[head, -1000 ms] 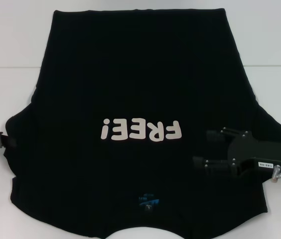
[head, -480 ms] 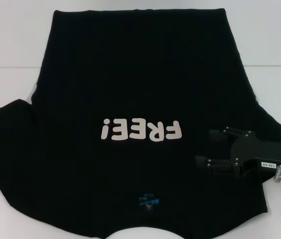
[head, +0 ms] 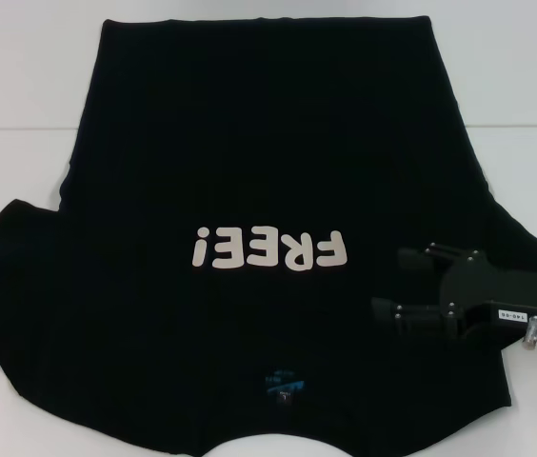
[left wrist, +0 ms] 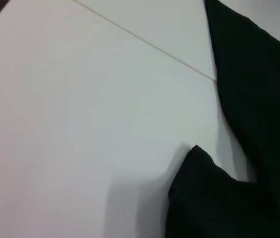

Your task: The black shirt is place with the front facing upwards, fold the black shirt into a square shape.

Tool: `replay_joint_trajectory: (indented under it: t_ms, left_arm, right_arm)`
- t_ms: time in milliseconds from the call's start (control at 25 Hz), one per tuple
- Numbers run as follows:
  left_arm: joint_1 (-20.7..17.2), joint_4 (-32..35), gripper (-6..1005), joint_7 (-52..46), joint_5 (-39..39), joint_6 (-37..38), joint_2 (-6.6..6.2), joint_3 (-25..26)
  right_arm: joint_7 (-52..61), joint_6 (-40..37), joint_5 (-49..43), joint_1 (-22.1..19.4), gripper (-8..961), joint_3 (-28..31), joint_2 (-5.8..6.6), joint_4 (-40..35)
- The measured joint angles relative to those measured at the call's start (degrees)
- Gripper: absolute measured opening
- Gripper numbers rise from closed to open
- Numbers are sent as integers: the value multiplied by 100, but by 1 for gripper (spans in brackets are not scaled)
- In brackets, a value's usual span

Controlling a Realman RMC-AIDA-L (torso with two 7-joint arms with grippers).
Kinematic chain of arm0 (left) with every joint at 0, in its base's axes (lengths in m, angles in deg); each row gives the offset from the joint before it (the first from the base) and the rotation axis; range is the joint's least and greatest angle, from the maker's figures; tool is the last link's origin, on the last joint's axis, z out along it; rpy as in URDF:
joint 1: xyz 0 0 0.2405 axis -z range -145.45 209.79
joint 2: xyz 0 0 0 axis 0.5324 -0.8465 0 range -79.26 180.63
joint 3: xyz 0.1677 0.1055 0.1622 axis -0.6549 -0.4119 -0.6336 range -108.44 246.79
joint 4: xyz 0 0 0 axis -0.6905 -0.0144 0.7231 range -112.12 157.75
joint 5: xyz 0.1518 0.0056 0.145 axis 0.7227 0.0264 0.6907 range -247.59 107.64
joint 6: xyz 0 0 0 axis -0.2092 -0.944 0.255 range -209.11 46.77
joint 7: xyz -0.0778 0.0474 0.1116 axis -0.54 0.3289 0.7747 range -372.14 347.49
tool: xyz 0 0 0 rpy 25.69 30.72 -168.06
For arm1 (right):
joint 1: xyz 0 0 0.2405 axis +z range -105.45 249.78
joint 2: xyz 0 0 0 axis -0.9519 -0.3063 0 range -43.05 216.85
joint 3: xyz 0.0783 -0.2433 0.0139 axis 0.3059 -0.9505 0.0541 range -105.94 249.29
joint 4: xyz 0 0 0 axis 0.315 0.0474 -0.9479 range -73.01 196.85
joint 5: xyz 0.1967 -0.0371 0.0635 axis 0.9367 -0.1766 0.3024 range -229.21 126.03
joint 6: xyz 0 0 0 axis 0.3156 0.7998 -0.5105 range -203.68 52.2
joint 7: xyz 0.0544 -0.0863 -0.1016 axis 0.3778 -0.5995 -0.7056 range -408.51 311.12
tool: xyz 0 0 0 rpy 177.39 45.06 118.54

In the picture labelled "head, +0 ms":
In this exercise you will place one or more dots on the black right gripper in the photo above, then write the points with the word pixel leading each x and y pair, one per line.
pixel 502 295

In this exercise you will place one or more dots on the black shirt with FREE print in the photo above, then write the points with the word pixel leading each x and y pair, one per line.
pixel 249 143

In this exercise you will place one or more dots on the silver right connector plug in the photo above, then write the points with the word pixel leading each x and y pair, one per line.
pixel 531 333

